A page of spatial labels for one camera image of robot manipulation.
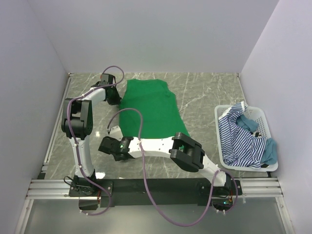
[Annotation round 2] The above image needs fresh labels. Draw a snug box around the green tank top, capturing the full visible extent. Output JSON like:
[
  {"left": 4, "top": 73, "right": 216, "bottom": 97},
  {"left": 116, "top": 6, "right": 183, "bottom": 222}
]
[{"left": 119, "top": 79, "right": 189, "bottom": 139}]

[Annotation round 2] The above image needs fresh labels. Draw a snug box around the blue white striped tank top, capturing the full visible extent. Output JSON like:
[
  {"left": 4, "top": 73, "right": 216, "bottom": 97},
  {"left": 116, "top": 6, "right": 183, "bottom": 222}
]
[{"left": 218, "top": 101, "right": 266, "bottom": 168}]

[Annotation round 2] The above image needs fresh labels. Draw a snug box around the aluminium rail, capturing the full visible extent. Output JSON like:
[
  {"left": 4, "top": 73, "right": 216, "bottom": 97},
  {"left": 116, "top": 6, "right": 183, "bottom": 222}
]
[
  {"left": 26, "top": 177, "right": 283, "bottom": 199},
  {"left": 41, "top": 73, "right": 73, "bottom": 173}
]

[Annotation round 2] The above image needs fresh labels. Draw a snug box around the white plastic laundry basket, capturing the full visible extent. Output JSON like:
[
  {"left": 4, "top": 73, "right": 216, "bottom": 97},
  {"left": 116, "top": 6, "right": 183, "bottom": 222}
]
[{"left": 214, "top": 101, "right": 278, "bottom": 172}]

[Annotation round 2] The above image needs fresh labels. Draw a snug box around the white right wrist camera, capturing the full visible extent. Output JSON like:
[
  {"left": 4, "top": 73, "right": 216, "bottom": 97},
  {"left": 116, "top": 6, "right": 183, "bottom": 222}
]
[{"left": 107, "top": 126, "right": 123, "bottom": 141}]

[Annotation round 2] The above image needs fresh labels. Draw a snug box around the aluminium left side rail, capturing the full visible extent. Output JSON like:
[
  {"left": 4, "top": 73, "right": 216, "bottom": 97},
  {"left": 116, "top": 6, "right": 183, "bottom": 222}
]
[{"left": 41, "top": 73, "right": 73, "bottom": 173}]

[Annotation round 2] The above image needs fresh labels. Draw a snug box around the teal blue tank top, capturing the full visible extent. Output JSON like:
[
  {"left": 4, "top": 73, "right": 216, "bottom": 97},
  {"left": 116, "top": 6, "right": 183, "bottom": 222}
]
[{"left": 236, "top": 115, "right": 277, "bottom": 168}]

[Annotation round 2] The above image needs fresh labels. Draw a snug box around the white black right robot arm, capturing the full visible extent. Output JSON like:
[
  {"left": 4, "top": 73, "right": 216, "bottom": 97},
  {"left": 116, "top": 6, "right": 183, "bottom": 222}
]
[{"left": 98, "top": 133, "right": 232, "bottom": 196}]

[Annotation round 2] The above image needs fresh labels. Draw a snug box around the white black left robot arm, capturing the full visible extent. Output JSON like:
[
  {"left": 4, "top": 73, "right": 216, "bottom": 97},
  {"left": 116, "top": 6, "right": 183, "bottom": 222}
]
[{"left": 61, "top": 72, "right": 121, "bottom": 196}]

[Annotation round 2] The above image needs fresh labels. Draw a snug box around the aluminium front rail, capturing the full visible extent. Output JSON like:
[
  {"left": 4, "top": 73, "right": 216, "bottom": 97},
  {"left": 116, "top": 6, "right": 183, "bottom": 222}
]
[{"left": 26, "top": 177, "right": 283, "bottom": 199}]

